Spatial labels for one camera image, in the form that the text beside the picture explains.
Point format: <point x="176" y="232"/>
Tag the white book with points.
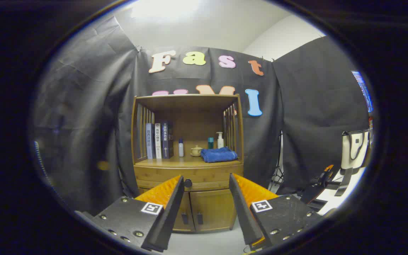
<point x="158" y="141"/>

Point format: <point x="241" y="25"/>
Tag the folded blue towel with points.
<point x="218" y="155"/>

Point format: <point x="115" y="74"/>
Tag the computer monitor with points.
<point x="364" y="90"/>

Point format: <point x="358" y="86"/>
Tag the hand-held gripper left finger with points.
<point x="170" y="212"/>

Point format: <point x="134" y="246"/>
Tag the wooden drawer with black knob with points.
<point x="207" y="175"/>

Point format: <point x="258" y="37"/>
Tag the dark navy book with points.
<point x="167" y="140"/>

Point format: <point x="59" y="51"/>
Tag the black backdrop cloth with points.
<point x="83" y="106"/>

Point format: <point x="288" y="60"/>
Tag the wooden cabinet door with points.
<point x="187" y="205"/>
<point x="214" y="209"/>

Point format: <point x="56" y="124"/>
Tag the light blue book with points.
<point x="149" y="141"/>

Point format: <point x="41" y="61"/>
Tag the white bottle blue cap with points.
<point x="181" y="149"/>

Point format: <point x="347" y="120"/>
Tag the teal bottle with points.
<point x="210" y="143"/>

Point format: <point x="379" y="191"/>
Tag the wooden cabinet countertop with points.
<point x="186" y="162"/>

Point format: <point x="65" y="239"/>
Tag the black device with orange part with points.
<point x="317" y="191"/>

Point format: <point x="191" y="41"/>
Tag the black light stand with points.
<point x="279" y="166"/>

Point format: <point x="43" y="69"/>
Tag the wooden cabinet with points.
<point x="193" y="117"/>

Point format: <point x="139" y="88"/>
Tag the white pump bottle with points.
<point x="220" y="142"/>

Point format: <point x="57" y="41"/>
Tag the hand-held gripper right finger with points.
<point x="243" y="209"/>

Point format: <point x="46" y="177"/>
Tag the cream lidded tea cup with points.
<point x="196" y="151"/>

